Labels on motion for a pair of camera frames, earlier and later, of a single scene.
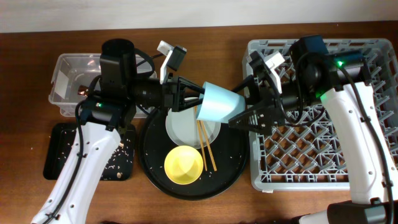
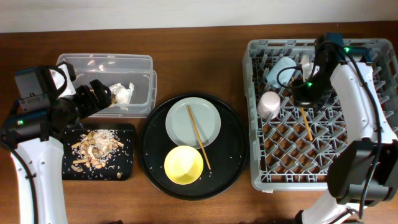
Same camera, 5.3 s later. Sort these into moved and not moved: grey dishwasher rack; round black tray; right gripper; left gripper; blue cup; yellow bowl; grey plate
Moved: right gripper; blue cup; left gripper
Not moved: round black tray; grey plate; grey dishwasher rack; yellow bowl
